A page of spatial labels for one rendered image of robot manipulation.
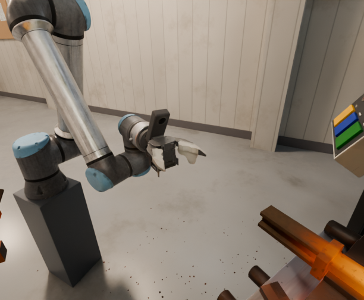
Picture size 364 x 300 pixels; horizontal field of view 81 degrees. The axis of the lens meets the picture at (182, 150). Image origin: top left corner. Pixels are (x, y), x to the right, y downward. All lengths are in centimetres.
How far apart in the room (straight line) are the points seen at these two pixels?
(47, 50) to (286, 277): 81
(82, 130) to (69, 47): 35
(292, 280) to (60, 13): 92
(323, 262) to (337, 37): 266
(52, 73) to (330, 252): 76
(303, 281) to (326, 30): 264
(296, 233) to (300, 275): 10
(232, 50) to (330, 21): 100
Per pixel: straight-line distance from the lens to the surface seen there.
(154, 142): 58
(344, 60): 290
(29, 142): 115
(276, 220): 37
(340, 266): 35
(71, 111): 74
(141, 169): 80
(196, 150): 56
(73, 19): 93
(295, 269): 45
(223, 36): 302
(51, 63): 79
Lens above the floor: 125
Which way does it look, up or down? 27 degrees down
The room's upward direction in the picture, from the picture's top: 1 degrees counter-clockwise
